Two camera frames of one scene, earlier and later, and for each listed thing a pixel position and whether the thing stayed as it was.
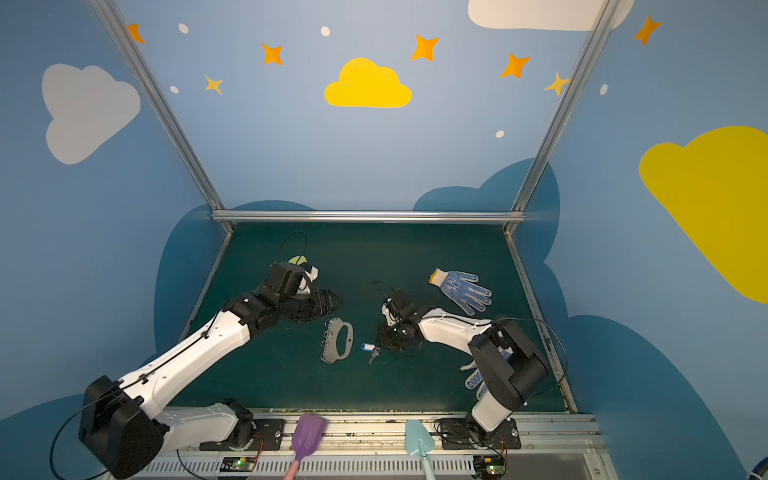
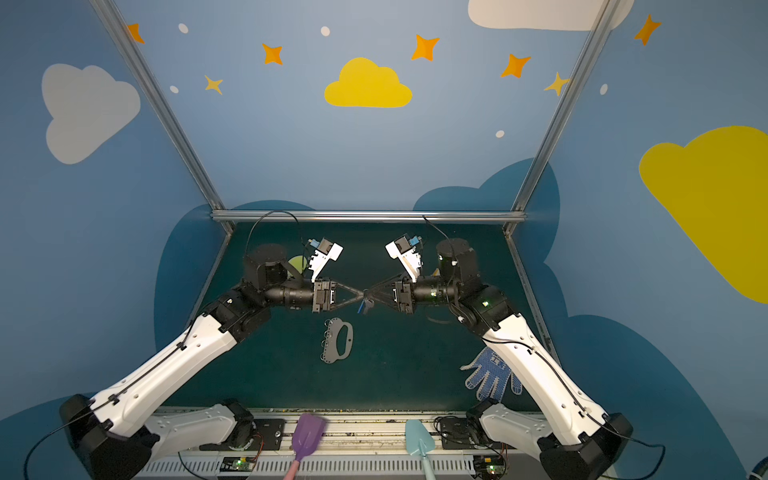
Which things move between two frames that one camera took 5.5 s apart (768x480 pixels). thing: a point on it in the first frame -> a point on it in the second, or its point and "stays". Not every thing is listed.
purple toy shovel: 305,438 stays
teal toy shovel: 420,443 stays
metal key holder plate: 338,340 stays
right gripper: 392,336 -> 404,297
